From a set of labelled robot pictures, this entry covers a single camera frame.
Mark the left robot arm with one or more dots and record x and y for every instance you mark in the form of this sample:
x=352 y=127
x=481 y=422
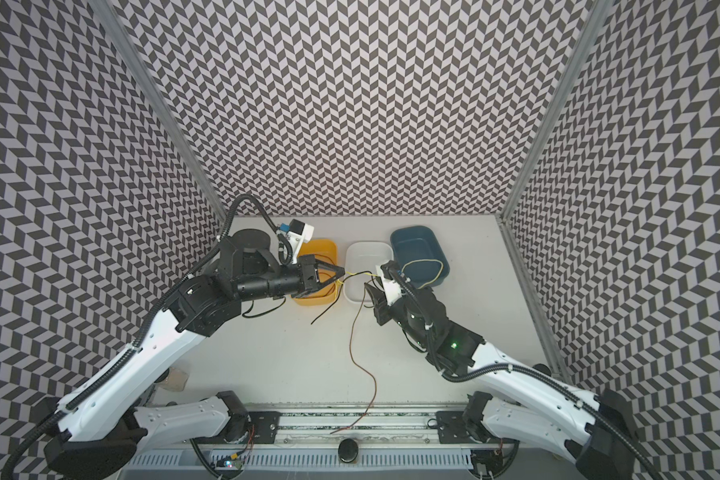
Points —
x=97 y=429

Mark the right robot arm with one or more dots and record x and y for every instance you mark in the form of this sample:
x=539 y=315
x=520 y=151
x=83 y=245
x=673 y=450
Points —
x=597 y=432

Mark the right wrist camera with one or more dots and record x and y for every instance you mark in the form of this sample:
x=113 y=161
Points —
x=392 y=290

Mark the dark teal plastic tray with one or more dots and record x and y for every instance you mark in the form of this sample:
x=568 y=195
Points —
x=418 y=252

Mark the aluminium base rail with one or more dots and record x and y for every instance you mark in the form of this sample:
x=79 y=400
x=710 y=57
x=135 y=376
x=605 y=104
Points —
x=390 y=437

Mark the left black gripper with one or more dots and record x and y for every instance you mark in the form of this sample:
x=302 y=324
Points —
x=308 y=273

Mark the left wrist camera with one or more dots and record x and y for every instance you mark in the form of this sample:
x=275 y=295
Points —
x=291 y=238

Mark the white plastic tray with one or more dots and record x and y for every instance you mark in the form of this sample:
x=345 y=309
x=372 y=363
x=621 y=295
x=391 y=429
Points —
x=362 y=260

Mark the black round knob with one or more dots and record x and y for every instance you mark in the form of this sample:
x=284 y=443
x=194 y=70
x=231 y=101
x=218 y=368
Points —
x=348 y=451

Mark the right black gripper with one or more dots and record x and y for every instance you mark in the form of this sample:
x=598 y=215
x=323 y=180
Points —
x=381 y=302

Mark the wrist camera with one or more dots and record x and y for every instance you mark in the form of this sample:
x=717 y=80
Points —
x=291 y=238
x=392 y=290

